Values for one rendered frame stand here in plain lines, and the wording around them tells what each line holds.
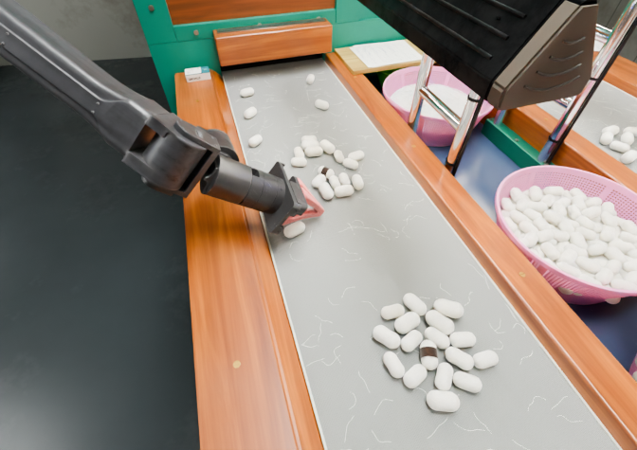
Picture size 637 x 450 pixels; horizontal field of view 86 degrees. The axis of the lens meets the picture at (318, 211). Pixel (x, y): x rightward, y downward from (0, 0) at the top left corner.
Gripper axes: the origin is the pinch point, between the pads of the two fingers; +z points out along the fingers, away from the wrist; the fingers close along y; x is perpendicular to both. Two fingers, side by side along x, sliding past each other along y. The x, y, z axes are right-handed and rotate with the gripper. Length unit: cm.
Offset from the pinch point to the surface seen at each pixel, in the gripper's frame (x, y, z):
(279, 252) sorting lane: 6.5, -4.9, -5.1
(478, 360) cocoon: -6.8, -28.9, 8.4
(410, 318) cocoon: -3.8, -21.8, 4.0
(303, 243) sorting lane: 3.8, -4.3, -1.9
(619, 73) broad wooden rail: -58, 23, 70
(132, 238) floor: 98, 76, 1
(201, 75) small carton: 8, 52, -12
